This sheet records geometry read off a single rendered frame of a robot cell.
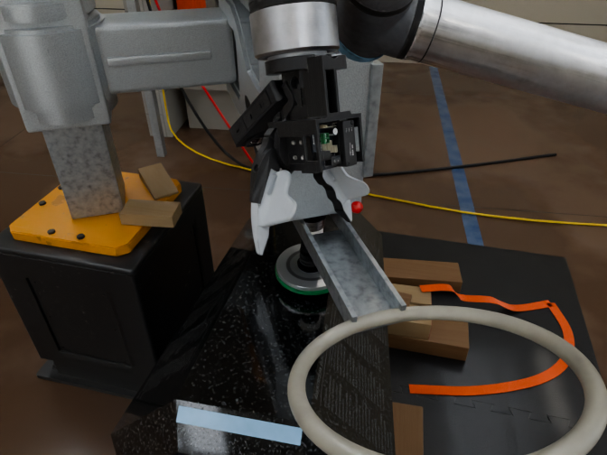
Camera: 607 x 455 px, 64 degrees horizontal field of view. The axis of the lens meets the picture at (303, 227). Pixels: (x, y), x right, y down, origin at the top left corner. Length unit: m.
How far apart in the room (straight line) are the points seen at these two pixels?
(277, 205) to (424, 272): 2.23
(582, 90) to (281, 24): 0.42
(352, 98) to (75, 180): 1.13
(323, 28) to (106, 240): 1.45
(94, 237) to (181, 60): 0.69
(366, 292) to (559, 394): 1.49
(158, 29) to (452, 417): 1.83
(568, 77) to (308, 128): 0.38
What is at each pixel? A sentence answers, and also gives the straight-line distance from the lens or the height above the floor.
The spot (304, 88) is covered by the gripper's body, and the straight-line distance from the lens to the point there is 0.52.
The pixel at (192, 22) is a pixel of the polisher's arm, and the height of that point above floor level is 1.45.
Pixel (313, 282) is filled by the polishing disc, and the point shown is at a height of 0.86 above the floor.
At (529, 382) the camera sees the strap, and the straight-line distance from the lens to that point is 2.45.
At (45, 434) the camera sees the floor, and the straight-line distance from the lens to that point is 2.37.
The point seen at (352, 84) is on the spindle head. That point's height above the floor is 1.45.
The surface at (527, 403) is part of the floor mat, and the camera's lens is 2.38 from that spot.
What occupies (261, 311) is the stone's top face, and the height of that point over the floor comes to 0.80.
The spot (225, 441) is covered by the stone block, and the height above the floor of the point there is 0.75.
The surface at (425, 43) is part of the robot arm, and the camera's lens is 0.67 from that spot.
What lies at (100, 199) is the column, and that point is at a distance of 1.95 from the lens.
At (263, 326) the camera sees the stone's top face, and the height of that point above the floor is 0.80.
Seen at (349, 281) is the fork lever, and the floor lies 1.06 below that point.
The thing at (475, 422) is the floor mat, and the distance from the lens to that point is 2.25.
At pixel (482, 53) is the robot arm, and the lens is 0.69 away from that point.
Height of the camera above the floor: 1.83
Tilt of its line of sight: 36 degrees down
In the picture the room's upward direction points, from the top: straight up
